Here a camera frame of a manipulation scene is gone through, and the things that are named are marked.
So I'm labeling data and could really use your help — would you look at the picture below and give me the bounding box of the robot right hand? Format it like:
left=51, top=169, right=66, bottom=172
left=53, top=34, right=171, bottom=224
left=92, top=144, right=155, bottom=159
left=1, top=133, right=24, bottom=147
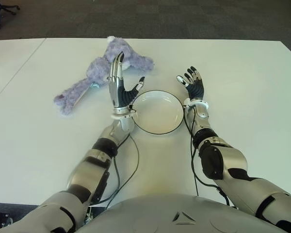
left=176, top=65, right=206, bottom=100

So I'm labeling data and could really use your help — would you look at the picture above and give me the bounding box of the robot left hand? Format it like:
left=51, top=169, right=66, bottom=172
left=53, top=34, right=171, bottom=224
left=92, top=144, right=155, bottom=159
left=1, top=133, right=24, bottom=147
left=107, top=51, right=146, bottom=115

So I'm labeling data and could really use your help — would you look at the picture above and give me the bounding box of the purple plush doll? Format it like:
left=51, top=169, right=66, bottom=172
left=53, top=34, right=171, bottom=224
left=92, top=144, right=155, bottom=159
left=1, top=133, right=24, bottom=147
left=53, top=35, right=156, bottom=115

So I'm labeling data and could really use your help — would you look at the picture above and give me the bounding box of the white plate black rim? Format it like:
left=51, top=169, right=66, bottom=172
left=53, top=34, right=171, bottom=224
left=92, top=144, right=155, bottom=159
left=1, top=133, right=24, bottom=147
left=132, top=90, right=185, bottom=134

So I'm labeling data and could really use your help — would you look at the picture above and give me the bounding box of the silver robot torso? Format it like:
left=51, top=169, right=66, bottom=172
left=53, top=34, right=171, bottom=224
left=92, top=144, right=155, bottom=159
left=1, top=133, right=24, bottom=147
left=80, top=193, right=289, bottom=233

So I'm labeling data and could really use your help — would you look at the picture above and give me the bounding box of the black office chair base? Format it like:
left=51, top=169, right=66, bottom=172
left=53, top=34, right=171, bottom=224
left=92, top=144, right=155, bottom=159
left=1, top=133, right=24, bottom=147
left=0, top=0, right=21, bottom=17

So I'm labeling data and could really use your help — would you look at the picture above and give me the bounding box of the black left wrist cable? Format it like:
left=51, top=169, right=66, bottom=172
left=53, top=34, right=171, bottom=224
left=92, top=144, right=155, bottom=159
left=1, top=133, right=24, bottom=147
left=91, top=104, right=139, bottom=207

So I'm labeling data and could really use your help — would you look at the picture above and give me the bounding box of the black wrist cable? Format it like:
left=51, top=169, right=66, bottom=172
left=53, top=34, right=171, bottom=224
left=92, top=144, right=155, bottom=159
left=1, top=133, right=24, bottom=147
left=91, top=104, right=139, bottom=207
left=183, top=104, right=238, bottom=209

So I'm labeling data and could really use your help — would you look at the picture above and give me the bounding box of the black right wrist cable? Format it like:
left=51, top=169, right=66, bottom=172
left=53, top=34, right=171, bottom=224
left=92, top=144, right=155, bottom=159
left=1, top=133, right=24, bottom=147
left=183, top=104, right=238, bottom=209

